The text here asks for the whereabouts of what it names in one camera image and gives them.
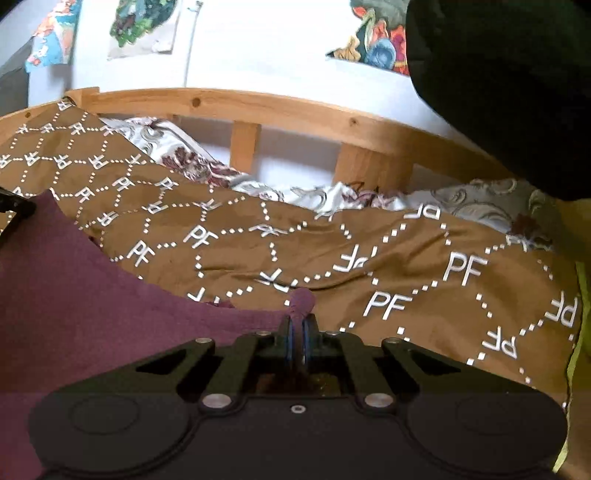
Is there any cartoon character wall poster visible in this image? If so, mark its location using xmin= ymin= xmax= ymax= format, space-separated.
xmin=107 ymin=0 xmax=182 ymax=62

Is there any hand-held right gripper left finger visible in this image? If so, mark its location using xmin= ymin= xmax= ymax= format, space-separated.
xmin=83 ymin=314 xmax=300 ymax=412

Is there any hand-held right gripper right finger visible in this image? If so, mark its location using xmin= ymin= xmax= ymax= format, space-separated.
xmin=300 ymin=314 xmax=509 ymax=412

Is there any brown patterned blanket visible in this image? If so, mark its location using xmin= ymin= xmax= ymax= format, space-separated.
xmin=0 ymin=99 xmax=583 ymax=408

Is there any black padded jacket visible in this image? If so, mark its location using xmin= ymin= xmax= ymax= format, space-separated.
xmin=404 ymin=0 xmax=591 ymax=202

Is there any landscape wall poster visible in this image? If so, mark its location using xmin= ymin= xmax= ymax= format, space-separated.
xmin=325 ymin=0 xmax=413 ymax=77

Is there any small torn wall poster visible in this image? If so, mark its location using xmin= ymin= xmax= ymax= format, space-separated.
xmin=25 ymin=0 xmax=83 ymax=73

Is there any dark door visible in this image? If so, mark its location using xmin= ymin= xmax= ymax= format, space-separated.
xmin=0 ymin=36 xmax=31 ymax=117

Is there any floral bed sheet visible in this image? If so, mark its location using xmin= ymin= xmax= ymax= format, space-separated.
xmin=99 ymin=115 xmax=555 ymax=232

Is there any wooden bed frame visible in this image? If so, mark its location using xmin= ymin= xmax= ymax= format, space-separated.
xmin=0 ymin=87 xmax=522 ymax=195

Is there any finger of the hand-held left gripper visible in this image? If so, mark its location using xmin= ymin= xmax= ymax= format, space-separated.
xmin=0 ymin=186 xmax=37 ymax=246

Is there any white wall cable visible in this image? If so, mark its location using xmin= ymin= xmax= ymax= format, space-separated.
xmin=184 ymin=0 xmax=205 ymax=89

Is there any maroon long-sleeve shirt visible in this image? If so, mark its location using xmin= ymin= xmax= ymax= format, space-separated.
xmin=0 ymin=190 xmax=317 ymax=480

